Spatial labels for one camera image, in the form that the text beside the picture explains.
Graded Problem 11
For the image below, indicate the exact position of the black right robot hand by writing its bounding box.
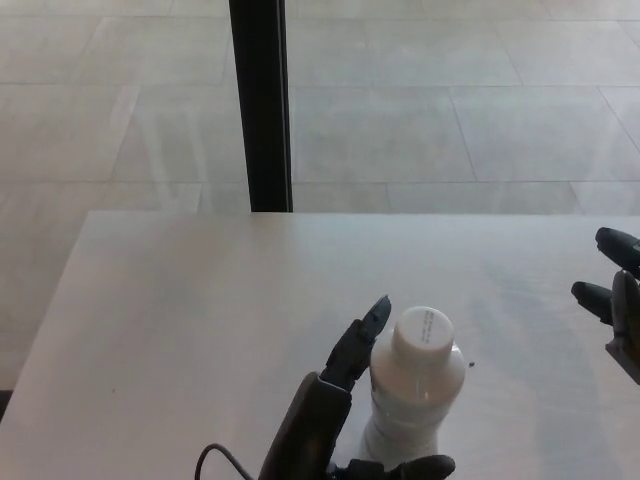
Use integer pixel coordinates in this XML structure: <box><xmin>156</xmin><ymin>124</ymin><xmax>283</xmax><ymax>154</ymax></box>
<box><xmin>571</xmin><ymin>226</ymin><xmax>640</xmax><ymax>386</ymax></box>

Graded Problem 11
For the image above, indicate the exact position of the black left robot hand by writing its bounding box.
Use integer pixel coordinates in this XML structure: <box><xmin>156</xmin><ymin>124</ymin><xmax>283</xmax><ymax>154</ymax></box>
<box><xmin>257</xmin><ymin>294</ymin><xmax>458</xmax><ymax>480</ymax></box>

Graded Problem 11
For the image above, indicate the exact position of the white plastic bottle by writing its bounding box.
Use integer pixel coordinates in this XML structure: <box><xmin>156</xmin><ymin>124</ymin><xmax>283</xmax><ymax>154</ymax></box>
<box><xmin>360</xmin><ymin>343</ymin><xmax>467</xmax><ymax>465</ymax></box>

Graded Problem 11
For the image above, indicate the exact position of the white bottle cap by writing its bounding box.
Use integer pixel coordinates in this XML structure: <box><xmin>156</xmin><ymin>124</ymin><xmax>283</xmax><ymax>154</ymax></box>
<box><xmin>391</xmin><ymin>306</ymin><xmax>456</xmax><ymax>363</ymax></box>

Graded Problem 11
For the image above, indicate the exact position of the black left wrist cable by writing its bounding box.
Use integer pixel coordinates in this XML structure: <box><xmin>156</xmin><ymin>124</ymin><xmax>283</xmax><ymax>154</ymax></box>
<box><xmin>195</xmin><ymin>442</ymin><xmax>262</xmax><ymax>480</ymax></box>

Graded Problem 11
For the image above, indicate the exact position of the black vertical window post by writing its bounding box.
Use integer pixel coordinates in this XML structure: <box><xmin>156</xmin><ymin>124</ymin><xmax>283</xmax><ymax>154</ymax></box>
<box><xmin>228</xmin><ymin>0</ymin><xmax>294</xmax><ymax>214</ymax></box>

